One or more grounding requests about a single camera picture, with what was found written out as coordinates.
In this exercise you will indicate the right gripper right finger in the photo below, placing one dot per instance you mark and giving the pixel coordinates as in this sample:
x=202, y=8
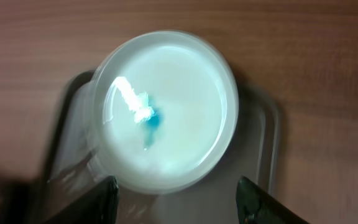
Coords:
x=255, y=206

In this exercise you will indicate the light blue plate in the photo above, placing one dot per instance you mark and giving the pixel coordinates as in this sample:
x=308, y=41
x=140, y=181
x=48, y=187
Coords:
x=163, y=108

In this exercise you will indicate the large dark serving tray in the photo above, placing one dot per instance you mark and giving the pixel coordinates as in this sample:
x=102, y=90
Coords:
x=72, y=169

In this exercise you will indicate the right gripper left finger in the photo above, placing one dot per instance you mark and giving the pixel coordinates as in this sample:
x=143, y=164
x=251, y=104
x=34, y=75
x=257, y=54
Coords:
x=97, y=206

